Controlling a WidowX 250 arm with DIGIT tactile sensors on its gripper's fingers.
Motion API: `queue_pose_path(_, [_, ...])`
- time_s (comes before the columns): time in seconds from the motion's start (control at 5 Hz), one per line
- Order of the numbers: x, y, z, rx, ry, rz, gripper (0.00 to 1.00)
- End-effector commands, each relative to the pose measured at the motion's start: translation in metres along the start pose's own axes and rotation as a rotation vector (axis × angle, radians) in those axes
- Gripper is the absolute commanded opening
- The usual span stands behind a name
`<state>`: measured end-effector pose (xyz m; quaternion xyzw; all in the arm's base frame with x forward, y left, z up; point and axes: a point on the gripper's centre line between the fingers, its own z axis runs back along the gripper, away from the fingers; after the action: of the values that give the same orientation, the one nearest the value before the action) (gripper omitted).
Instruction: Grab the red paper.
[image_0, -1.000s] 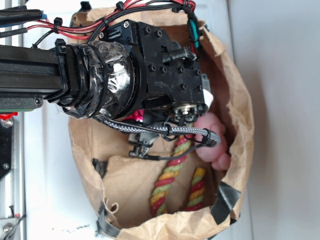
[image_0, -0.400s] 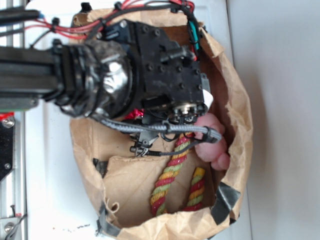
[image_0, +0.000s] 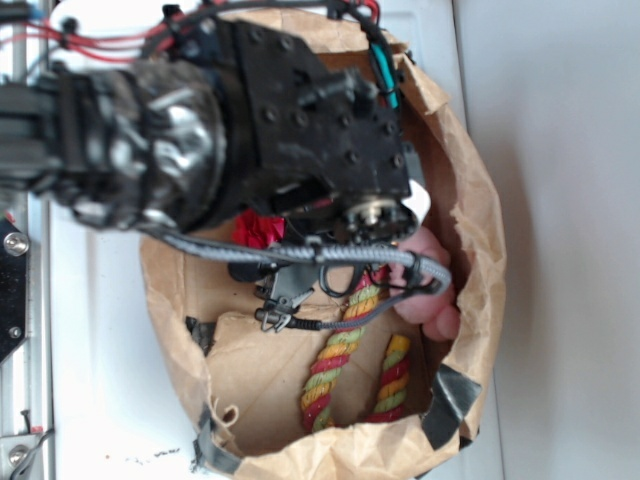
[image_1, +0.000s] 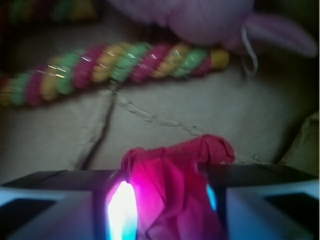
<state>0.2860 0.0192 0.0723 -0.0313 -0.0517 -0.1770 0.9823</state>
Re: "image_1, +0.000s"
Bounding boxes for multicolour twisted rope toy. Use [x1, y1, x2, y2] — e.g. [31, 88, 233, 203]
[0, 0, 230, 107]

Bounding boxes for brown paper bag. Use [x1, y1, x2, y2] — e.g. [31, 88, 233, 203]
[0, 7, 320, 186]

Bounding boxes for red paper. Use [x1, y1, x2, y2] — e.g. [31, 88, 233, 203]
[121, 134, 235, 240]

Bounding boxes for pink plush bunny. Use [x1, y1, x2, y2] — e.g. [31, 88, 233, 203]
[107, 0, 318, 78]

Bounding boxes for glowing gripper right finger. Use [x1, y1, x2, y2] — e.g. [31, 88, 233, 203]
[204, 179, 228, 240]

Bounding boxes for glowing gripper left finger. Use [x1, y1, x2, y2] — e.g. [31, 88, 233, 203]
[93, 172, 138, 240]

